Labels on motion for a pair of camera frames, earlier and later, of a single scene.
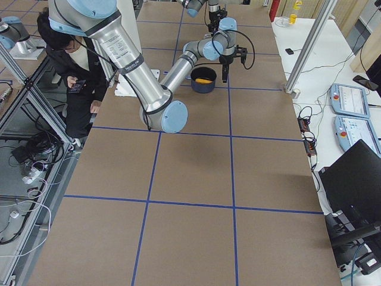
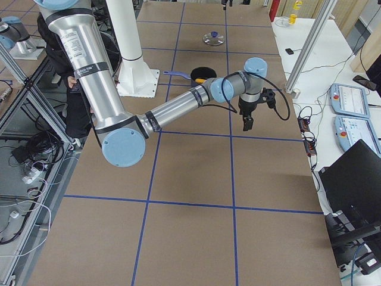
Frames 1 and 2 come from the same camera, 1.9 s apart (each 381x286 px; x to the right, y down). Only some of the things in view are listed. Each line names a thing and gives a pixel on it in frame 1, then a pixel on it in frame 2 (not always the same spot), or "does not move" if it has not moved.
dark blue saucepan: x=203 y=72 does not move
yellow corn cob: x=202 y=81 does not move
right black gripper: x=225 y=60 to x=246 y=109
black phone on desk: x=366 y=83 does not move
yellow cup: x=292 y=19 does not move
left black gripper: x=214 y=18 to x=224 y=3
